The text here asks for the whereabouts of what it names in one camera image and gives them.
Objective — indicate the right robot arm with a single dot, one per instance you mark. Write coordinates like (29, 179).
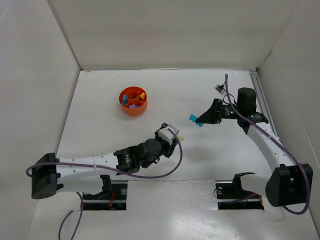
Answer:
(289, 183)

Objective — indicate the aluminium rail right side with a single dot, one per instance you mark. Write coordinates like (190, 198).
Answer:
(262, 101)

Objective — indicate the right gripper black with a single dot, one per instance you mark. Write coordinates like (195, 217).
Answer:
(216, 111)

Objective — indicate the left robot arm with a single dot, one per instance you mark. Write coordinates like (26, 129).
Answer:
(51, 175)

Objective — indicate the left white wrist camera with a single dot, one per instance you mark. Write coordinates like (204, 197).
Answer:
(166, 133)

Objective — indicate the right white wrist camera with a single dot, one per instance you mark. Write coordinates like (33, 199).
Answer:
(220, 88)

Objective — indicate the pale yellow lego brick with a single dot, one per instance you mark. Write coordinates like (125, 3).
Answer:
(181, 138)

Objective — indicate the orange round divided container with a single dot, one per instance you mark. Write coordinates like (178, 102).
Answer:
(141, 105)

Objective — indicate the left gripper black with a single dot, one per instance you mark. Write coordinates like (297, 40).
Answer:
(169, 148)

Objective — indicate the yellow curved lego brick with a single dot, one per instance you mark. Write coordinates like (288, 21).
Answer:
(142, 96)

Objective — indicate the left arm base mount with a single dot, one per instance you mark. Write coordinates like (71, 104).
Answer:
(112, 196)

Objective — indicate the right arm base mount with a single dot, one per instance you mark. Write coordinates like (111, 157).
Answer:
(231, 196)

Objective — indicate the turquoise lego brick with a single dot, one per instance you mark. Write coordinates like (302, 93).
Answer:
(193, 118)

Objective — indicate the blue lego brick in container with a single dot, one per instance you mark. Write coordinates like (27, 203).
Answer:
(124, 100)

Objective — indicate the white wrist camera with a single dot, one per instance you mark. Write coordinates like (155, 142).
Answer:
(220, 88)
(166, 133)

